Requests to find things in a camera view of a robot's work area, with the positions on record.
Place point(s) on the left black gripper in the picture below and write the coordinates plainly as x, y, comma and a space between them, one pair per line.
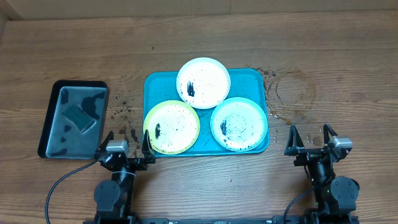
140, 164

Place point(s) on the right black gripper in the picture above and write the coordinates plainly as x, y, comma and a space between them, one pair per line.
294, 147

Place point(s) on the dark green sponge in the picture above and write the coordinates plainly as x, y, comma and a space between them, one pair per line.
79, 118

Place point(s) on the yellow-green rimmed plate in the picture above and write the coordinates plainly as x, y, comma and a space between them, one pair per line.
173, 127

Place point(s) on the white plate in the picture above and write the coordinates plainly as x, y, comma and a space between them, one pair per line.
203, 83

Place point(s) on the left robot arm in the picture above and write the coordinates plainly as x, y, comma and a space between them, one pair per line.
114, 196

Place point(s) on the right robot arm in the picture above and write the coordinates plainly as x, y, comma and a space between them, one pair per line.
335, 197

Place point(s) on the black water tray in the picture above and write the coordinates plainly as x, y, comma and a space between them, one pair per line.
60, 138

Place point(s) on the teal plastic tray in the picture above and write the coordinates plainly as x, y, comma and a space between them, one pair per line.
245, 82

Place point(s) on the light blue rimmed plate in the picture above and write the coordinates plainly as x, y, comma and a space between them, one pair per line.
239, 124

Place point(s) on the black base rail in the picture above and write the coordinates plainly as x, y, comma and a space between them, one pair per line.
274, 220

